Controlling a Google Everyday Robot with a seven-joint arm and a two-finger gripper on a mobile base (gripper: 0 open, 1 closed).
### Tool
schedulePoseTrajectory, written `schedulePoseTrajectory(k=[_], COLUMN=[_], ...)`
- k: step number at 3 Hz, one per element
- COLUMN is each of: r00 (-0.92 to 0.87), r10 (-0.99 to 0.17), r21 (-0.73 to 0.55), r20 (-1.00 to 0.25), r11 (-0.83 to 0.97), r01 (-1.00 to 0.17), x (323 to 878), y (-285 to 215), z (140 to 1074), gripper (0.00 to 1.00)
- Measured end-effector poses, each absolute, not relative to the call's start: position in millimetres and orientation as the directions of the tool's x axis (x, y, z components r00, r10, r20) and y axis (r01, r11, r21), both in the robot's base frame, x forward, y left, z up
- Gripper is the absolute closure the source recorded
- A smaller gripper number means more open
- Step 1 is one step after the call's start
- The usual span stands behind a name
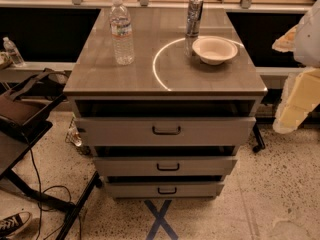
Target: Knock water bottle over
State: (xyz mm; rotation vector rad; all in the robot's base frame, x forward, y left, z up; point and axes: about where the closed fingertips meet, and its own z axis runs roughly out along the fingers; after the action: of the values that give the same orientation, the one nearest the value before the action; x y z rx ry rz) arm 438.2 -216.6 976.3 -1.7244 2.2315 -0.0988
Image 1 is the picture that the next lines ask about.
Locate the bottom grey drawer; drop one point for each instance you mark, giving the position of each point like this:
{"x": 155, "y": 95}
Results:
{"x": 161, "y": 189}

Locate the tall silver metal can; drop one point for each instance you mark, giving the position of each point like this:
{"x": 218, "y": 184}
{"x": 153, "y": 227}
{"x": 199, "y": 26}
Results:
{"x": 194, "y": 14}

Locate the black chair with bag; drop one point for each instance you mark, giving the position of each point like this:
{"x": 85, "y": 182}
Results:
{"x": 22, "y": 124}

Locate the small background water bottle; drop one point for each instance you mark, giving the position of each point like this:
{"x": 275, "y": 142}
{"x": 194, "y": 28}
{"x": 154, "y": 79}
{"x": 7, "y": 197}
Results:
{"x": 13, "y": 52}

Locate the white paper bowl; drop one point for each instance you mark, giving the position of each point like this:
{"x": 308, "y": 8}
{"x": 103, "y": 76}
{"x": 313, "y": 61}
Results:
{"x": 214, "y": 50}

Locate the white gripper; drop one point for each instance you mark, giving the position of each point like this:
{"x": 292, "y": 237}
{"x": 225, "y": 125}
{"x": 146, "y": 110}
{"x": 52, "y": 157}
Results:
{"x": 308, "y": 44}

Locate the black white sneaker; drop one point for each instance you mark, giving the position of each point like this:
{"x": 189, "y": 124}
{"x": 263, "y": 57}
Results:
{"x": 14, "y": 224}

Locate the black caster leg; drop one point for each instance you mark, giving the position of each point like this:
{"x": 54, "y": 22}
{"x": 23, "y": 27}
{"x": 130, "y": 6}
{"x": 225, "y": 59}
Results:
{"x": 260, "y": 142}

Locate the grey three-drawer cabinet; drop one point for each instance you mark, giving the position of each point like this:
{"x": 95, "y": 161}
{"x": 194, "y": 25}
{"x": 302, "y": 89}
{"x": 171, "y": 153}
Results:
{"x": 162, "y": 82}

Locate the clear plastic water bottle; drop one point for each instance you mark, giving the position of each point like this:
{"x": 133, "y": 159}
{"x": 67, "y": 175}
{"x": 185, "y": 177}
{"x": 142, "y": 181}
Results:
{"x": 121, "y": 32}

